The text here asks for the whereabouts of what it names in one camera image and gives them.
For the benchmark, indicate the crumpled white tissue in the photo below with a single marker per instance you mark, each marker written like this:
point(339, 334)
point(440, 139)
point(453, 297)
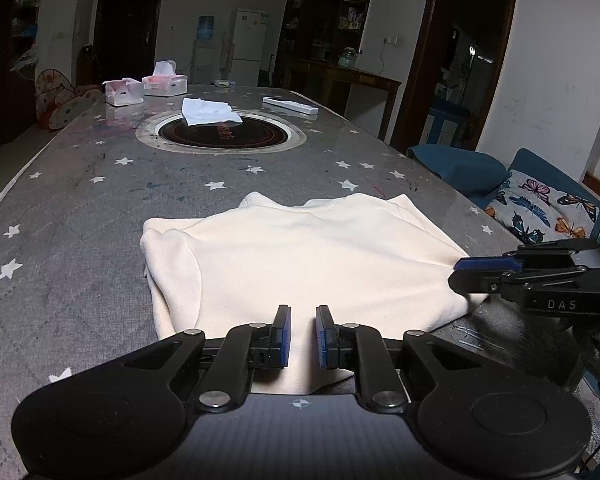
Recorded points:
point(207, 111)

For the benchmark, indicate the dark display shelf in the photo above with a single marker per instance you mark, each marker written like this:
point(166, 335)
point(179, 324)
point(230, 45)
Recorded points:
point(330, 15)

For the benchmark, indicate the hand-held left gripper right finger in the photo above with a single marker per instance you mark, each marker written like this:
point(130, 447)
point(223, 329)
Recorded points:
point(324, 337)

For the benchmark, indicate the polka dot play tent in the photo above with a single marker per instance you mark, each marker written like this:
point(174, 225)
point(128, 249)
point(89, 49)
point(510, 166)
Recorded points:
point(62, 102)

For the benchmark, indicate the glass jar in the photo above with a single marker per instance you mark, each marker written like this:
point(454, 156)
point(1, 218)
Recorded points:
point(350, 58)

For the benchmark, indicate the dark wooden door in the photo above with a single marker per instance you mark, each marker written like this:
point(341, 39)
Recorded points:
point(127, 30)

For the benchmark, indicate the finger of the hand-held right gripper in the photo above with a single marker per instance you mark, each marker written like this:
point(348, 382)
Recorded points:
point(485, 264)
point(475, 282)

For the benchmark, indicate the white wall socket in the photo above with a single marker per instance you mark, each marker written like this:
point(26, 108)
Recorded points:
point(391, 40)

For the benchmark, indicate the white refrigerator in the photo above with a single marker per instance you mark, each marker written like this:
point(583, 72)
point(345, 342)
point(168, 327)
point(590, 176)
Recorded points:
point(247, 40)

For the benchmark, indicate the water dispenser with blue bottle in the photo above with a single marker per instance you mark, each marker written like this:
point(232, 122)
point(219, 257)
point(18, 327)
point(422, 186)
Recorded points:
point(205, 30)

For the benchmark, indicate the blue chair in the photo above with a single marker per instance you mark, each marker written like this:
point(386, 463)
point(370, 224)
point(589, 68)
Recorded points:
point(445, 120)

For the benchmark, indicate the cream sweater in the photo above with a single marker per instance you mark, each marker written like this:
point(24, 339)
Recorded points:
point(300, 260)

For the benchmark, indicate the round built-in hotpot cooker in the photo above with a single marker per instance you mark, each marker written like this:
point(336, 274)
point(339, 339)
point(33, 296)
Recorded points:
point(240, 135)

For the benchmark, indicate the grey star-printed tablecloth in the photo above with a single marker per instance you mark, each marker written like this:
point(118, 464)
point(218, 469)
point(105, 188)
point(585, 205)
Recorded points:
point(80, 240)

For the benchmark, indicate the pink white tissue box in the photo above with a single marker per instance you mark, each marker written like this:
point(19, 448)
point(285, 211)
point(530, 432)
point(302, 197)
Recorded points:
point(165, 85)

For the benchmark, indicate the butterfly print cushion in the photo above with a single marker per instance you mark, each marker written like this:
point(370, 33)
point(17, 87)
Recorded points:
point(540, 205)

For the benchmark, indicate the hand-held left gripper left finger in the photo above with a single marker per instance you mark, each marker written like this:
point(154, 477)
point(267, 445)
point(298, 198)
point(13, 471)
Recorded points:
point(282, 337)

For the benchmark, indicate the wooden sideboard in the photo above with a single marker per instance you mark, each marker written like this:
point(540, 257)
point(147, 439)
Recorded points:
point(360, 80)

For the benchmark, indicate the dark wooden bookshelf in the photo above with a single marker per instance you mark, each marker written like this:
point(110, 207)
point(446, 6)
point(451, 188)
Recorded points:
point(15, 70)

